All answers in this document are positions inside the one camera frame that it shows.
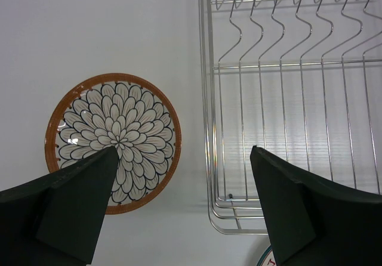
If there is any chrome wire dish rack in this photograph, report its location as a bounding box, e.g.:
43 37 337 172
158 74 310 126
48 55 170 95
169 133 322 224
199 0 381 235

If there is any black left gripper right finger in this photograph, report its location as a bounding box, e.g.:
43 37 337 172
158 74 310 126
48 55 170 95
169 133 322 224
250 146 381 265

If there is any orange sunburst plate teal rim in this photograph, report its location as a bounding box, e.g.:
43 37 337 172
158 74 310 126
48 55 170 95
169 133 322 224
256 245 276 266

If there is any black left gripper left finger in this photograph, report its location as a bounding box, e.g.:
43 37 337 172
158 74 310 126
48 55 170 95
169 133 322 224
1 147 118 265

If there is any floral plate with brown rim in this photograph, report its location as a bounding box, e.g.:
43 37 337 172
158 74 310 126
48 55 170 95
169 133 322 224
45 73 181 215

